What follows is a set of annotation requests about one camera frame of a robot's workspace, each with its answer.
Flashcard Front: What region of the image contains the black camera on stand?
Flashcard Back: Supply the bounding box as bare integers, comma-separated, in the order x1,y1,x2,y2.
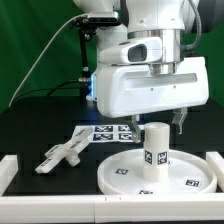
69,12,121,98

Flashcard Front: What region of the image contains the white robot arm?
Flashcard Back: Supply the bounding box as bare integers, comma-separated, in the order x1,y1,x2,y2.
73,0,224,142

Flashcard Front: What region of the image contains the white cross table base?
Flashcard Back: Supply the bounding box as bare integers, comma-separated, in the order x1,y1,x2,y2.
35,127,93,174

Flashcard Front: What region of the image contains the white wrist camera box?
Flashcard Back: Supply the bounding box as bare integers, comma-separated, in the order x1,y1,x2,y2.
99,37,162,65

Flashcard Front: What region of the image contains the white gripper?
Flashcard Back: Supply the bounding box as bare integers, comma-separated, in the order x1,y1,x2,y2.
96,57,209,143

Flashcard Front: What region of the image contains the green backdrop curtain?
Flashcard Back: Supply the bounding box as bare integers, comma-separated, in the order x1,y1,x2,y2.
0,0,224,113

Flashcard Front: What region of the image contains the white front fence bar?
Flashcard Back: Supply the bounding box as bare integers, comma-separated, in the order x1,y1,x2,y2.
0,193,224,224

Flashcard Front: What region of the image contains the white right fence bar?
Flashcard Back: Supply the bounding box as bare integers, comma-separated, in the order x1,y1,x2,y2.
206,152,224,193

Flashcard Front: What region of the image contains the white left fence bar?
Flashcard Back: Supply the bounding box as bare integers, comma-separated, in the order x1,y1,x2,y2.
0,155,18,197

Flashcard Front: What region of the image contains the white round table top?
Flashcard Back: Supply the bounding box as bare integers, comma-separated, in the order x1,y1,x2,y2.
97,149,217,194

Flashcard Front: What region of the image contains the white camera cable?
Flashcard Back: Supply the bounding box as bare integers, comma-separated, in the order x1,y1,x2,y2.
8,13,88,107

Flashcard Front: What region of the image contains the black cable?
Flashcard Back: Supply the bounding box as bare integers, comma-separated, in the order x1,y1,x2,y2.
13,79,88,103

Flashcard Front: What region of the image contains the marker tag sheet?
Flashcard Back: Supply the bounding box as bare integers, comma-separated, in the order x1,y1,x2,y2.
73,125,132,143

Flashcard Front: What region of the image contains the white fence bar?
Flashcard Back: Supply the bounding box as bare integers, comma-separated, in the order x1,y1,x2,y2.
0,155,18,197
0,193,224,224
206,152,224,193

